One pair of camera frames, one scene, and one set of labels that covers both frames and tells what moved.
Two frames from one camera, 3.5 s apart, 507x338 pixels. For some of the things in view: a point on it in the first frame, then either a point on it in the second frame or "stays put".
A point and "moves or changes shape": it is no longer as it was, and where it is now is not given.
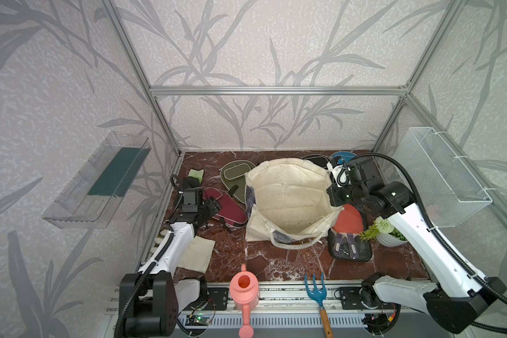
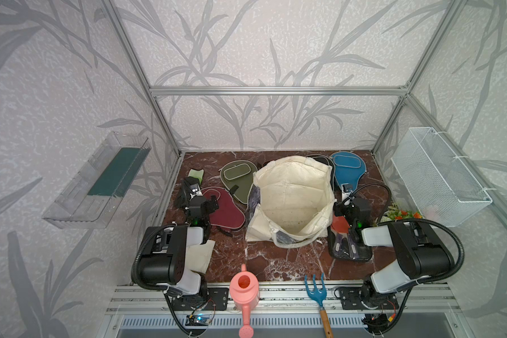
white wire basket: (450, 193) stays put
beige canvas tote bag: (288, 203) moves or changes shape
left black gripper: (213, 206) stays put
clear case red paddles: (345, 241) stays put
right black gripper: (332, 192) -> (339, 205)
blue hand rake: (320, 294) stays put
